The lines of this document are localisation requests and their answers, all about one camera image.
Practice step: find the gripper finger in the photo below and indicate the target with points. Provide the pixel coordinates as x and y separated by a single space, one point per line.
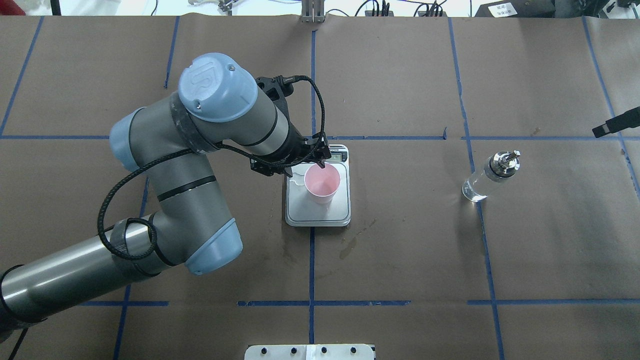
627 120

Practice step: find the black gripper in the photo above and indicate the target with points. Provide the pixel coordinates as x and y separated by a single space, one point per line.
294 148

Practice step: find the pink plastic cup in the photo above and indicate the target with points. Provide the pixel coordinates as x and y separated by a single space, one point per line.
322 184

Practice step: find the glass sauce bottle steel cap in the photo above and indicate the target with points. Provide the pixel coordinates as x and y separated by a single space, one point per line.
496 171

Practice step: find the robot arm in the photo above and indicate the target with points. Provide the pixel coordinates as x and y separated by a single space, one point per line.
169 209

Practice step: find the white digital kitchen scale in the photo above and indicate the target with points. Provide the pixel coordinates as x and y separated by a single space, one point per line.
302 211

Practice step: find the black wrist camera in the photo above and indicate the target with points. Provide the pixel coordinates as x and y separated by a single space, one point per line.
277 89

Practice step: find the aluminium frame post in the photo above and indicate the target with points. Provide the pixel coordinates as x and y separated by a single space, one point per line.
313 11

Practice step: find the white pedestal column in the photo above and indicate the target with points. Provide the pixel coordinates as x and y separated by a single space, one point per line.
333 351

